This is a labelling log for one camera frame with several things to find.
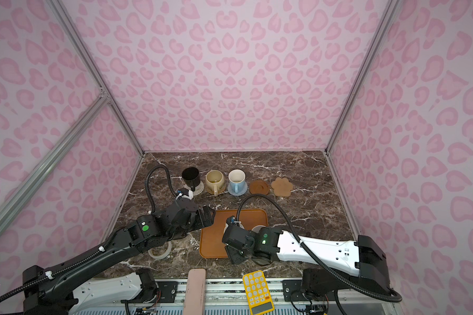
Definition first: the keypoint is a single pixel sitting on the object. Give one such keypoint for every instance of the white tape roll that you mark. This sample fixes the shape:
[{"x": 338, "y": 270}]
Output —
[{"x": 161, "y": 252}]

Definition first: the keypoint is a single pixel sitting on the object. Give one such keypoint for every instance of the white multicolour zigzag woven coaster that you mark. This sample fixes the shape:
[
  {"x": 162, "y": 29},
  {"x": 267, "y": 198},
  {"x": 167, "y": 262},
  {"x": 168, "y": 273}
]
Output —
[{"x": 198, "y": 189}]

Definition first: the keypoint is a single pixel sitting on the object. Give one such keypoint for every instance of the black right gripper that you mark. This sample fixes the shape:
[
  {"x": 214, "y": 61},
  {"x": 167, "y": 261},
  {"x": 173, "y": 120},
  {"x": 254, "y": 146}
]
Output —
[{"x": 232, "y": 255}]

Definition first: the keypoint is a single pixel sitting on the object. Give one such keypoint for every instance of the black mug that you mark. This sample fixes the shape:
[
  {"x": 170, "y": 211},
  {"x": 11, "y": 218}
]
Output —
[{"x": 191, "y": 177}]

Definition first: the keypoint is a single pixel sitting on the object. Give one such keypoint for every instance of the white speckled pink mug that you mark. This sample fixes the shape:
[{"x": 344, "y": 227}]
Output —
[{"x": 258, "y": 228}]

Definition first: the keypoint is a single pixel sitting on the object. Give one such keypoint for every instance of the yellow calculator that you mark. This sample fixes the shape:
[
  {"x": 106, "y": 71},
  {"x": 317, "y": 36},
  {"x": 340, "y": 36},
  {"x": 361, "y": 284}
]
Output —
[{"x": 257, "y": 293}]

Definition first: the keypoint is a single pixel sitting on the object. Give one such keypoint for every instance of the orange brown serving tray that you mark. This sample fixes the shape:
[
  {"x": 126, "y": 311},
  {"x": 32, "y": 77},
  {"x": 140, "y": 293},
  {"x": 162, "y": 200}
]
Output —
[{"x": 211, "y": 245}]

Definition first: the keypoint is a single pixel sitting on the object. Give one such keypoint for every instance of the light blue mug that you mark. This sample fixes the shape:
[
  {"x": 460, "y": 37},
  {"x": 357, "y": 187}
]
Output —
[{"x": 237, "y": 176}]

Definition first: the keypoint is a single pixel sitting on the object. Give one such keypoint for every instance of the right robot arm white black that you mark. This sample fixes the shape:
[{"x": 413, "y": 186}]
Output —
[{"x": 360, "y": 265}]

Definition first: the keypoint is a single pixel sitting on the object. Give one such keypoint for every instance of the round tan rattan coaster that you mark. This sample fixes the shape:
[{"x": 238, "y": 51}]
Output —
[{"x": 215, "y": 190}]

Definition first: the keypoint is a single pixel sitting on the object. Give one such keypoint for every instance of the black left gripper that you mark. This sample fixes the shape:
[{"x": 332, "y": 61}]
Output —
[{"x": 203, "y": 222}]

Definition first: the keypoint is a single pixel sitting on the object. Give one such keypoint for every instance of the round brown wooden coaster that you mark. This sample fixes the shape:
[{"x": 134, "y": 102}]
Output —
[{"x": 259, "y": 187}]

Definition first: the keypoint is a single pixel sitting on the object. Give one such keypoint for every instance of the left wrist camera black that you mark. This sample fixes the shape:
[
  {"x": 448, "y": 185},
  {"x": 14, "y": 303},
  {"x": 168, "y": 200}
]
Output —
[{"x": 186, "y": 193}]

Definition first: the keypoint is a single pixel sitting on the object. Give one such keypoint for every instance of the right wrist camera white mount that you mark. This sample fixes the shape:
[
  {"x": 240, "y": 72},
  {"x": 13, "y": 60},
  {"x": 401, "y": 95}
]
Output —
[{"x": 232, "y": 222}]

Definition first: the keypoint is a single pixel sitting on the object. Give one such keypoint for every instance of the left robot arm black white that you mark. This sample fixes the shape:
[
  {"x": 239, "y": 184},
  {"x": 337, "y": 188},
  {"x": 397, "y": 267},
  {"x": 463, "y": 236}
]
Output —
[{"x": 56, "y": 293}]

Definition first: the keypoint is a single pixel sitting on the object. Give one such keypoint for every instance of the light blue woven coaster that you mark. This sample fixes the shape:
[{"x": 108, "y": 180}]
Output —
[{"x": 237, "y": 189}]

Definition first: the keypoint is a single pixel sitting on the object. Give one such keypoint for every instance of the pink rectangular case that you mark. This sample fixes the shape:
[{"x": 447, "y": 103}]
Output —
[{"x": 194, "y": 302}]

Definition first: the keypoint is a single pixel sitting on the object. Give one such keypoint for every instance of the beige cream mug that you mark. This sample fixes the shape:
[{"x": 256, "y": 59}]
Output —
[{"x": 214, "y": 178}]

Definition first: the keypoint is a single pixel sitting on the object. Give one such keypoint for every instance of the cork paw shaped coaster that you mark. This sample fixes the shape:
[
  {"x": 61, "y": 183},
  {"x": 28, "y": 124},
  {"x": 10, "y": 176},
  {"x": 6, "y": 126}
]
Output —
[{"x": 282, "y": 187}]

